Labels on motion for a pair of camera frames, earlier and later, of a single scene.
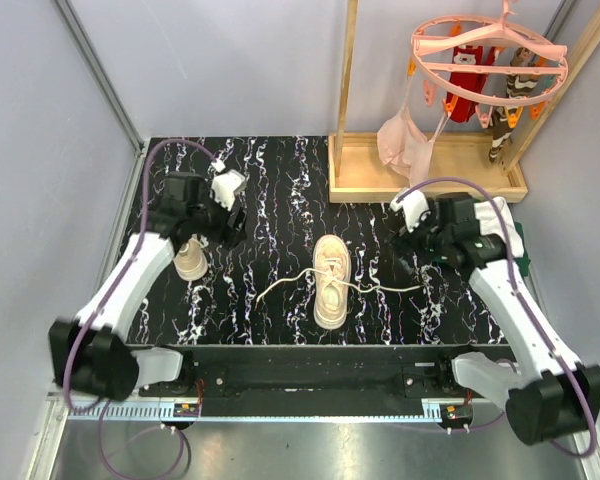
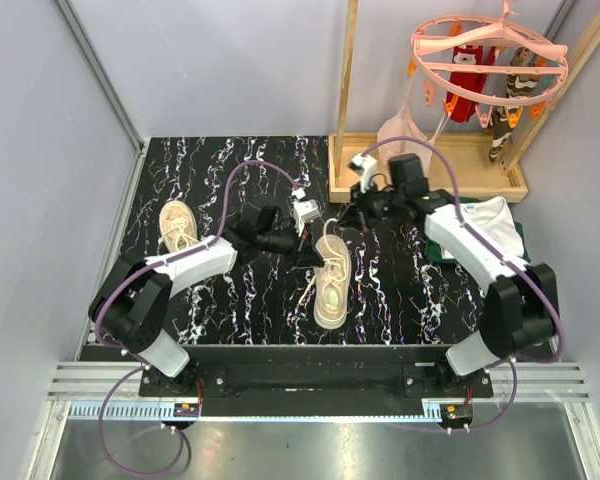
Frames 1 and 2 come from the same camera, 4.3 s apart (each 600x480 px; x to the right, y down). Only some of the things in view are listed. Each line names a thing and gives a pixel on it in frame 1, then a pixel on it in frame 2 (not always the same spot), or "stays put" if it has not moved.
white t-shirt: x=490 y=222 stays put
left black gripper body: x=212 y=219 -> x=282 y=243
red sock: x=473 y=83 stays put
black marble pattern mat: x=303 y=270 stays put
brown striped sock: x=517 y=85 stays put
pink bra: x=403 y=147 stays put
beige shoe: x=367 y=288 -> x=333 y=269
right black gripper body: x=427 y=241 -> x=377 y=205
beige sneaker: x=331 y=268 stays put
